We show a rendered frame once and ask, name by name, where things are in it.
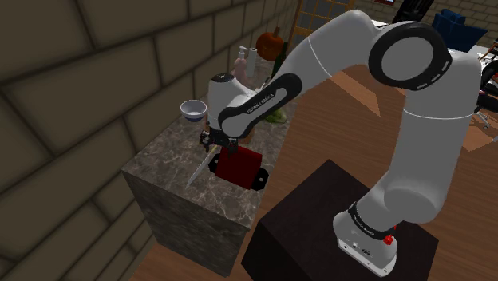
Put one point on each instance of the dark green bottle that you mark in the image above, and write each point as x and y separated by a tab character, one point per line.
281	58

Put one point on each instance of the pink soap dispenser bottle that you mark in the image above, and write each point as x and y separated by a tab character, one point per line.
242	72

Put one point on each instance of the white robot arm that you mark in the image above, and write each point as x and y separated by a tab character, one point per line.
435	128

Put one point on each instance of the green lettuce head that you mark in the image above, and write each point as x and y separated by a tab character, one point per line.
277	116

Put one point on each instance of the red box with black ends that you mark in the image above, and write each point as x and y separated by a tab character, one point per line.
238	166

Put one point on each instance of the silver kitchen knife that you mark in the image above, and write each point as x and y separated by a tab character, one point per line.
199	171

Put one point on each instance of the orange pumpkin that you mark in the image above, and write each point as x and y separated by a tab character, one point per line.
270	44

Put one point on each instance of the blue armchair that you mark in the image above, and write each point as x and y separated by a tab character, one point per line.
457	33

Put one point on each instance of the dark robot stand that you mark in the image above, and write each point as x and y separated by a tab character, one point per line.
303	229

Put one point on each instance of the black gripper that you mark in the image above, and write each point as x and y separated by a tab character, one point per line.
218	137

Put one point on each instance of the white paper roll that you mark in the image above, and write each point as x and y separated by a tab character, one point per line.
252	62

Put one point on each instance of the wooden framed window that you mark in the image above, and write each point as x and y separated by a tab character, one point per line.
311	17

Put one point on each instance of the white bowl with blue stripe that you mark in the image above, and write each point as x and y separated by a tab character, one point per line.
193	109

